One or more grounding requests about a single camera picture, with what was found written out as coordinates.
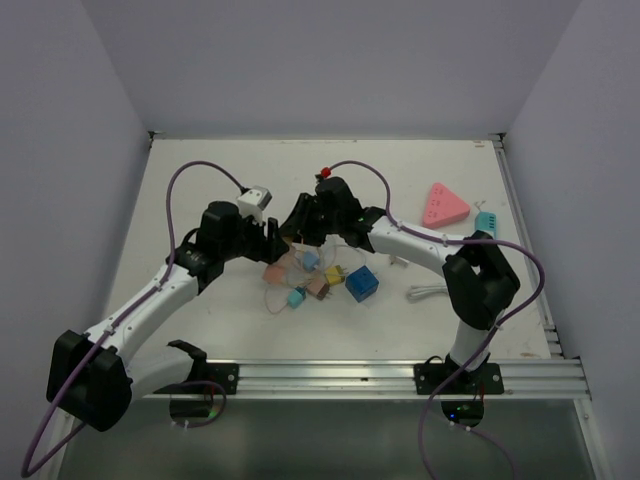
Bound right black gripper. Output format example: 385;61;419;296
279;192;344;246

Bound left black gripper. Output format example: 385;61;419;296
219;207;287;264

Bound orange-pink charger plug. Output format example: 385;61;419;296
262;265;287;285

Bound light blue charger plug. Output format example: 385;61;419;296
302;251;320;273

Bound thin coloured cables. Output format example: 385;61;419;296
262;242;371;316

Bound yellow usb charger plug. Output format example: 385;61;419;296
324;265;347;287

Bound teal usb charger plug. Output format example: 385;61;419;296
287;287;306;309

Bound beige usb charger plug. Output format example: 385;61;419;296
306;277;331;301

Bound blue cube socket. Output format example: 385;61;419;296
345;266;379;303

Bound white power cord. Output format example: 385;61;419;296
407;283;449;303

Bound pink triangular power strip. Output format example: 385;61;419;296
422;182;471;230

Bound teal power strip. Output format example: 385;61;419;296
474;211;498;238

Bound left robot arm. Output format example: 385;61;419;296
46;195;289;432

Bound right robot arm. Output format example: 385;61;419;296
280;177;520;393

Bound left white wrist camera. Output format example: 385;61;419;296
236;186;272;224

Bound aluminium front rail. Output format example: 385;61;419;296
139;358;591;401

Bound aluminium rail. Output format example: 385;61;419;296
489;133;565;360
139;358;591;401

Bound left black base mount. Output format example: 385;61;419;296
154;340;239;395

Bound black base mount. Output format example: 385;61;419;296
413;356;505;395
154;340;239;395

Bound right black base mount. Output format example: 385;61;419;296
413;356;505;395

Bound aluminium right side rail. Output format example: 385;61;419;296
489;133;565;360

